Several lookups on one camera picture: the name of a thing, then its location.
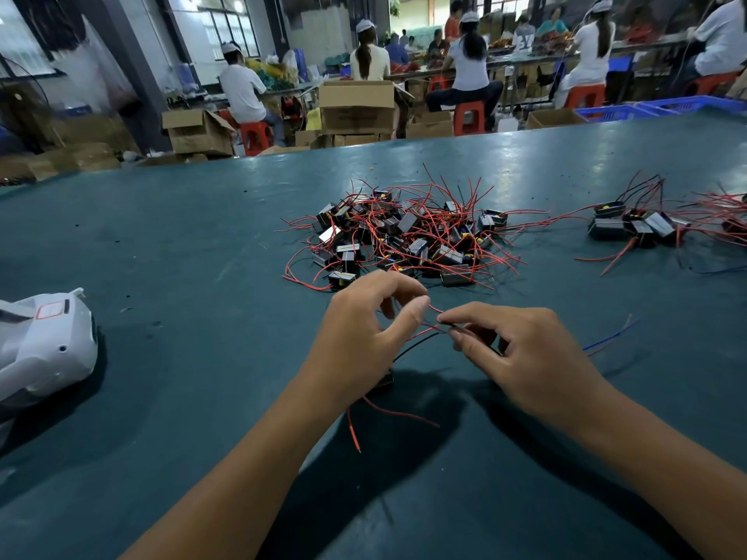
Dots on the person's right hand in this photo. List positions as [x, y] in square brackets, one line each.
[537, 361]

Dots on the person's left hand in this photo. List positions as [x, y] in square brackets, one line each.
[356, 344]

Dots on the person's right forearm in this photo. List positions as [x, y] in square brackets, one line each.
[677, 478]

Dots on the person's left forearm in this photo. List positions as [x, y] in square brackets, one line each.
[228, 495]

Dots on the red plastic stool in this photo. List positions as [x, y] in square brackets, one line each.
[712, 82]
[256, 137]
[586, 95]
[469, 117]

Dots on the low cardboard box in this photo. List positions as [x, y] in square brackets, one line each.
[430, 124]

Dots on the large closed cardboard box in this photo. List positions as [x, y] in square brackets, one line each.
[358, 107]

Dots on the shallow cardboard box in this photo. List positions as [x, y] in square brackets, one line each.
[555, 117]

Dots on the blue plastic crate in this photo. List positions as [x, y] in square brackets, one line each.
[613, 112]
[695, 105]

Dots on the open cardboard box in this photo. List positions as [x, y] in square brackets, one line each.
[201, 130]

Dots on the white plastic shell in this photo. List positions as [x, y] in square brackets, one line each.
[41, 344]

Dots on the black standing fan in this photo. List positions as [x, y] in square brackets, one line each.
[23, 105]

